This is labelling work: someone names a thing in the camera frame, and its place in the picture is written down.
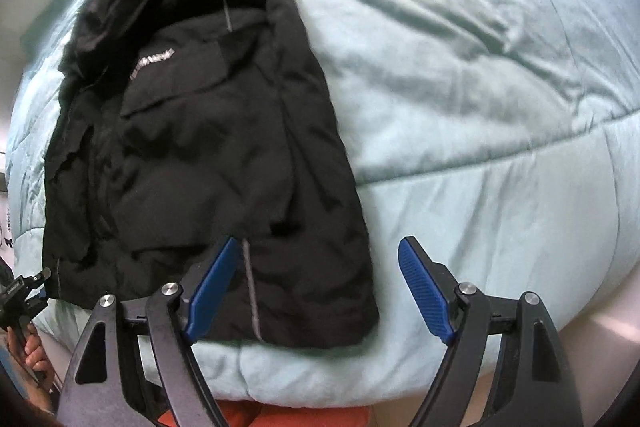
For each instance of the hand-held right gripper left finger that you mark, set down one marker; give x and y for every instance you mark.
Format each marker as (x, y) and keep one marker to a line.
(210, 292)

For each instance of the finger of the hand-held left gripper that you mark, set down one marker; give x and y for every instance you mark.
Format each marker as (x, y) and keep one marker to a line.
(34, 287)

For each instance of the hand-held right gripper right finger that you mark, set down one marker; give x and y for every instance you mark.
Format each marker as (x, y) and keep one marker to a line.
(425, 287)

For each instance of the black hooded jacket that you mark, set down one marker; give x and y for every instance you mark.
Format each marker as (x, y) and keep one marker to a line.
(200, 132)

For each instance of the person's left hand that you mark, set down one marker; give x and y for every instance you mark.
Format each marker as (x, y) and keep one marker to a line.
(36, 352)

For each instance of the white printed object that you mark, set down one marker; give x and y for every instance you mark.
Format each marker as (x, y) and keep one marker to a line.
(7, 227)

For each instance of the person's orange pants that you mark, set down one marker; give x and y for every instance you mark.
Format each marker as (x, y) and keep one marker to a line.
(300, 414)

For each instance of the light blue quilted blanket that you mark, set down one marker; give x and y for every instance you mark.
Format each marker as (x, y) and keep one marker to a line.
(475, 107)

